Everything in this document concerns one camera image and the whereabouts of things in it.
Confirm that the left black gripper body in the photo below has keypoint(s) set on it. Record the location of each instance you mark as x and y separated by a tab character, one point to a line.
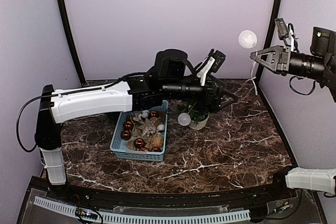
211	104

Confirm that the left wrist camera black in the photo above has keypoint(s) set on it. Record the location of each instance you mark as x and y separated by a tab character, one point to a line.
215	60

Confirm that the white cotton boll sprig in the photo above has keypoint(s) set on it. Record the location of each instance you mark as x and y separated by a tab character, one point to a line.
141	116

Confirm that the black frame post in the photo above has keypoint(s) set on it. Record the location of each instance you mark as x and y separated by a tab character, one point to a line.
70	41
272	26

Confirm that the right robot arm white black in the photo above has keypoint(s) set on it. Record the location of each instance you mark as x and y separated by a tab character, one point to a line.
319	66

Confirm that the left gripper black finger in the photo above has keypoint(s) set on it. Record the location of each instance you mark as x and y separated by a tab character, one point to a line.
223	103
228	90

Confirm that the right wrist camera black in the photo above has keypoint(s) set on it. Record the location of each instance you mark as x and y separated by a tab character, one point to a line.
282	28

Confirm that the white textured tree pot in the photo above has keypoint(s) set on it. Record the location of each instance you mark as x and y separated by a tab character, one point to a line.
199	124

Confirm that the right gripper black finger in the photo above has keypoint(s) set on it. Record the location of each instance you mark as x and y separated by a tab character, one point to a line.
270	53
268	62

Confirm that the right black frame post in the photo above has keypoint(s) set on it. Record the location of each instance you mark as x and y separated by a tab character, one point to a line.
272	26

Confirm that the small green christmas tree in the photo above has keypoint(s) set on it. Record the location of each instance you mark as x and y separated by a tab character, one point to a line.
194	111

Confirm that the left black frame post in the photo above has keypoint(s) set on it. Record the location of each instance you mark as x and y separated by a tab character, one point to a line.
70	41

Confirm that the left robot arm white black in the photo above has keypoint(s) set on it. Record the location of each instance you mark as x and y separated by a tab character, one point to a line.
171	77

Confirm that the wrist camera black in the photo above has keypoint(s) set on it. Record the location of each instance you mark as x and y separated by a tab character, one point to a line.
282	28
215	60

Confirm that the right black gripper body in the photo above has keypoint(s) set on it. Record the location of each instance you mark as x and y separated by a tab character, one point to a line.
284	66

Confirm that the white woven ball light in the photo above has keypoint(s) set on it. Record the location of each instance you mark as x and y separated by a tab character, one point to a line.
184	119
247	39

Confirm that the black front rail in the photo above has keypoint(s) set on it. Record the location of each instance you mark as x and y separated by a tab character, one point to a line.
252	197

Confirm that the white slotted cable duct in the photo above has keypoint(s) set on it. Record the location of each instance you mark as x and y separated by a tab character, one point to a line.
144	215

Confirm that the beige twine ball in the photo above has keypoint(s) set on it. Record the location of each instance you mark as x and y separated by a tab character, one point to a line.
157	141

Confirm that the small circuit board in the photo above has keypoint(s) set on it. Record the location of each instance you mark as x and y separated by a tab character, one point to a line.
86	214

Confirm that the light blue plastic basket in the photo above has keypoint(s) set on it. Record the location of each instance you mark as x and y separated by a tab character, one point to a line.
119	145

